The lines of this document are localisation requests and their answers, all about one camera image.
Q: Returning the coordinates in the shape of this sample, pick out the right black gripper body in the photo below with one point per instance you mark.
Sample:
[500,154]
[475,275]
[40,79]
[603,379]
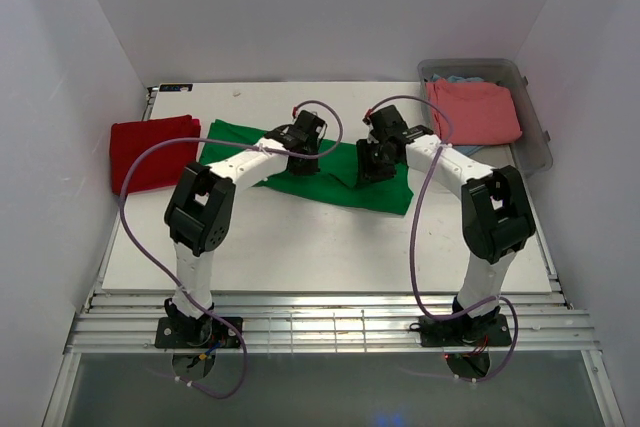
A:
[374,161]

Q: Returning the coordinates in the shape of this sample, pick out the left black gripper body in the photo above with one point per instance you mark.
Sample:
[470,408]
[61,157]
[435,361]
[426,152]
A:
[308,166]

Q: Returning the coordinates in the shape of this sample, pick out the green t-shirt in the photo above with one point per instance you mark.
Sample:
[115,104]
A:
[336,183]

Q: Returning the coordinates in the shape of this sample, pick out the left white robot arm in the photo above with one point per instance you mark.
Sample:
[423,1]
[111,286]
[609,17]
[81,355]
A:
[200,210]

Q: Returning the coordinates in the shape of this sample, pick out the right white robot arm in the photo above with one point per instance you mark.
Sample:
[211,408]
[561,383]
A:
[496,220]

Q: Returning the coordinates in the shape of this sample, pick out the light blue folded t-shirt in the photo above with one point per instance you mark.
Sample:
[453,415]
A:
[467,150]

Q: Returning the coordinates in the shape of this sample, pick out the pink folded t-shirt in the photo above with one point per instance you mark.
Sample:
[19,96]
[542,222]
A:
[473,113]

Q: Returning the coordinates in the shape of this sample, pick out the blue label sticker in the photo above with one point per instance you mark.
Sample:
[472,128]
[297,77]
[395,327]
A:
[175,88]

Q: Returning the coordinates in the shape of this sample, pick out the clear plastic bin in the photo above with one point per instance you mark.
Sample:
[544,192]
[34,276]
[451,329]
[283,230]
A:
[531,152]

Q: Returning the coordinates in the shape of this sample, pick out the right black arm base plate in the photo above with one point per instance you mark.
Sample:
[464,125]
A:
[489,330]

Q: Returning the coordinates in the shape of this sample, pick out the aluminium rail frame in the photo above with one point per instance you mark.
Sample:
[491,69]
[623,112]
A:
[321,323]

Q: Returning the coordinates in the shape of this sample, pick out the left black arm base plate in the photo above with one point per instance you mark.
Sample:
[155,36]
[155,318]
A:
[200,334]

